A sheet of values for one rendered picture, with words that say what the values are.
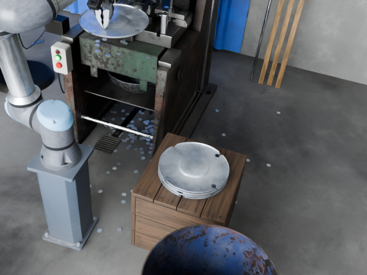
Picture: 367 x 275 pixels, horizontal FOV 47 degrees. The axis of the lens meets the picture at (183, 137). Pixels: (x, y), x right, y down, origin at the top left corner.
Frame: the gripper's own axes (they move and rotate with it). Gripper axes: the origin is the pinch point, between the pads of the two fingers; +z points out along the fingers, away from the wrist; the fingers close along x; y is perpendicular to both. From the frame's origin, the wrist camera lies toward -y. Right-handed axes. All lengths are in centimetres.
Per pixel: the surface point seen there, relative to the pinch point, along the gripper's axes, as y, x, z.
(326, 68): 151, -101, 75
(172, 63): 10.9, -27.0, 15.8
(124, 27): 6.1, -6.7, 1.4
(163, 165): -25, -38, 41
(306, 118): 90, -94, 80
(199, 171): -23, -53, 40
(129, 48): 13.1, -5.4, 15.1
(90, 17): 6.6, 9.6, 1.4
